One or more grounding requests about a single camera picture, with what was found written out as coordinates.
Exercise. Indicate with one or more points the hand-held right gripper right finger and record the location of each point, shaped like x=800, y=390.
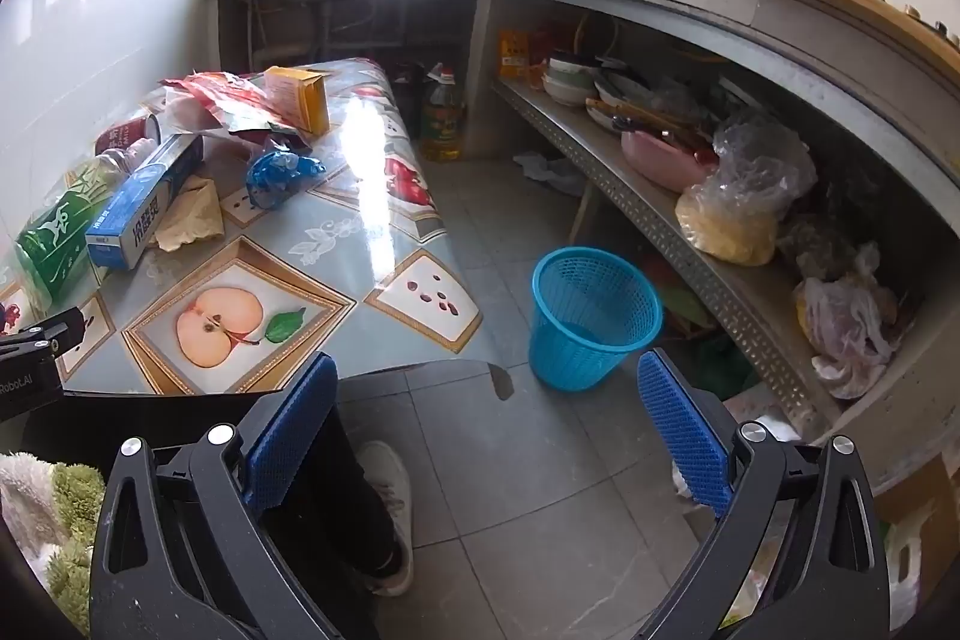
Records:
x=682, y=430

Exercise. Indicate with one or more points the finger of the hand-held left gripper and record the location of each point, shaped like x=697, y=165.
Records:
x=54, y=329

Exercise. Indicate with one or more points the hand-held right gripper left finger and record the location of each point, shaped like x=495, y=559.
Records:
x=292, y=437

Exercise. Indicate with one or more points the blue plastic waste basket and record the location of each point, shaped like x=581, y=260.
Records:
x=577, y=355

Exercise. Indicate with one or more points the red snack bag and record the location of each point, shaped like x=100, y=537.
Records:
x=225, y=100

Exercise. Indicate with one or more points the green plastic bag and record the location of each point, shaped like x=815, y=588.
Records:
x=720, y=370

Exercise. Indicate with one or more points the green label plastic bottle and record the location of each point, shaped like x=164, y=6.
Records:
x=60, y=227

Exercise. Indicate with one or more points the person's black trouser leg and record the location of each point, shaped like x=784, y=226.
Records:
x=352, y=520

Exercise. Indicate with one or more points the person's white shoe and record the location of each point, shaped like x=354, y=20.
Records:
x=390, y=497

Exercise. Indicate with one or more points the person's fluffy green white clothing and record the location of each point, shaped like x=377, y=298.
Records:
x=52, y=497

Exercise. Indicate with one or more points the blue white toothpaste box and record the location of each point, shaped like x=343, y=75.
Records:
x=135, y=212

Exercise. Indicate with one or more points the crumpled brown paper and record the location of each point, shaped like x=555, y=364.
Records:
x=191, y=212

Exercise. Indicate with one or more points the pink white plastic bag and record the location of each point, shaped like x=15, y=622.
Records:
x=847, y=317

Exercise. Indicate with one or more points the perforated metal shelf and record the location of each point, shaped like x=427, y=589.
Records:
x=675, y=227

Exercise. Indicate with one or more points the red drink can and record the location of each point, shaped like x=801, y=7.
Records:
x=124, y=134

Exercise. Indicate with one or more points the clear bag with yellow contents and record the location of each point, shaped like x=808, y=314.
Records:
x=727, y=227

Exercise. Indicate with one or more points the fruit print tablecloth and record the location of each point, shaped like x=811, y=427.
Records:
x=360, y=212

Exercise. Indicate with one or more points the brown cardboard box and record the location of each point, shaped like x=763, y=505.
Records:
x=922, y=505

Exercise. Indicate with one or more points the crumpled blue plastic bag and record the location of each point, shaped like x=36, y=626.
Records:
x=277, y=175

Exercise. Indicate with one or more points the pink plastic basin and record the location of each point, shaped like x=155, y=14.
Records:
x=660, y=160

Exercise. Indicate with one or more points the white rag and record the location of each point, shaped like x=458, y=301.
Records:
x=547, y=171

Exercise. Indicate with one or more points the stack of white plates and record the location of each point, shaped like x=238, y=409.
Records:
x=622, y=100

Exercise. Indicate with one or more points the yellow cardboard box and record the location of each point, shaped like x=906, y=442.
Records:
x=300, y=96

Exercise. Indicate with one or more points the cooking oil bottle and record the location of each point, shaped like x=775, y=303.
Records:
x=441, y=123

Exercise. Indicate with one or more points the stack of white bowls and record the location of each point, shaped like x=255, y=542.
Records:
x=566, y=81

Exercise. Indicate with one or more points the orange yellow packets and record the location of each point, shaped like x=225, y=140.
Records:
x=517, y=51

